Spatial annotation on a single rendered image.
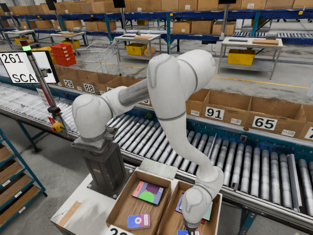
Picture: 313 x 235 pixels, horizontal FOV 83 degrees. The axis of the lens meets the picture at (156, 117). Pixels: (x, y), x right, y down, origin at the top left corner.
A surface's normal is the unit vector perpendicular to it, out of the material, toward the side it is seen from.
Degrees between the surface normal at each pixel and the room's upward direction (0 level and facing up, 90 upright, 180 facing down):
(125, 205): 0
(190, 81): 72
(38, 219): 0
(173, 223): 2
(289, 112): 90
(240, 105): 89
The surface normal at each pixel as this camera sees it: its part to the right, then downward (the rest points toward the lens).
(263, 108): -0.44, 0.53
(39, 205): -0.06, -0.81
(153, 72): -0.57, 0.17
